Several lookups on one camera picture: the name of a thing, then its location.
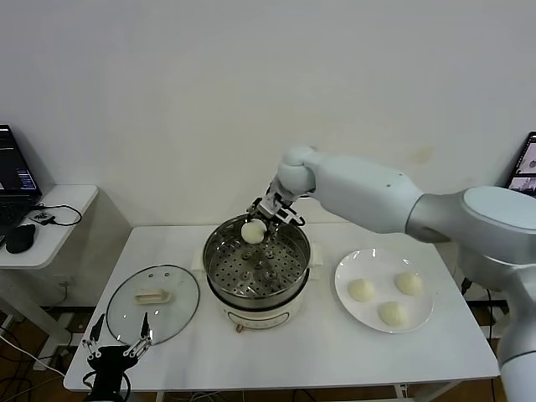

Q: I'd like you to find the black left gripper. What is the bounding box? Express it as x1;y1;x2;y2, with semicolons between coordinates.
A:
81;311;154;380

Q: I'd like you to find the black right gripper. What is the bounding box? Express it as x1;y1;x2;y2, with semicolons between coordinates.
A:
245;185;304;240

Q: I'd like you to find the white steamed baozi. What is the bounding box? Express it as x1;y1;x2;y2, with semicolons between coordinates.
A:
348;278;376;302
394;271;425;296
378;301;409;327
240;219;268;245

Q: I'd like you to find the glass lid with cream handle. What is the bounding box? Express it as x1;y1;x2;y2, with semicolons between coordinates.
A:
106;263;201;348

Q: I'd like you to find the perforated steel steamer basket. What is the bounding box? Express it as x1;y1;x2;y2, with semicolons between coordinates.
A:
203;213;312;307

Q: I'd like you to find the cream electric cooker pot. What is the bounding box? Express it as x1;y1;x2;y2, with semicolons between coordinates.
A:
191;245;326;335

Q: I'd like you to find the white side desk holding mouse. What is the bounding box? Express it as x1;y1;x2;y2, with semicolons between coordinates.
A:
0;185;101;361

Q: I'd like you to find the white round plate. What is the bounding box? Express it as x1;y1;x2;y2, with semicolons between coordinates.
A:
333;249;436;335

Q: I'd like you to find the black computer mouse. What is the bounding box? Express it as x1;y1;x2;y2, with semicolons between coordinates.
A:
5;223;37;255

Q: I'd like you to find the small black hub box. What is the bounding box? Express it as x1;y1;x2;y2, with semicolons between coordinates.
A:
29;210;55;227

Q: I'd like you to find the black laptop with code screen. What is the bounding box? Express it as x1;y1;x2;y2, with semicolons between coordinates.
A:
0;123;44;238

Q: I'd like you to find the grey laptop with image windows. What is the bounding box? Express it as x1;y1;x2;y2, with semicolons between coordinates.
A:
504;131;536;198

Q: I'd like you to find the white wall outlet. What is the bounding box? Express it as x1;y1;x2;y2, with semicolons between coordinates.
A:
54;274;80;299

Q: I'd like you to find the thin black hub cable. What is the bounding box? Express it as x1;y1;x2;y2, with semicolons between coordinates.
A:
36;204;84;228

